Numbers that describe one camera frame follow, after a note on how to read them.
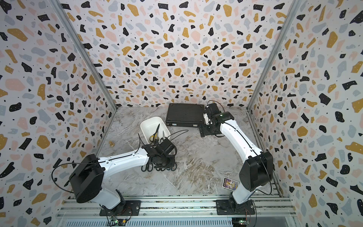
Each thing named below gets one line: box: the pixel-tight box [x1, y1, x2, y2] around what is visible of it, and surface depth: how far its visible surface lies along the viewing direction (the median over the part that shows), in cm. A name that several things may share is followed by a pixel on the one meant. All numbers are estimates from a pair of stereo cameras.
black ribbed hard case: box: [165, 102, 205, 128], surface depth 109 cm
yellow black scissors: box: [149, 123, 161, 143], surface depth 105 cm
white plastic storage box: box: [140, 116, 171, 145], surface depth 108 cm
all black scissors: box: [140, 162, 154, 172], surface depth 89 cm
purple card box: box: [222, 176, 239, 191], surface depth 83 cm
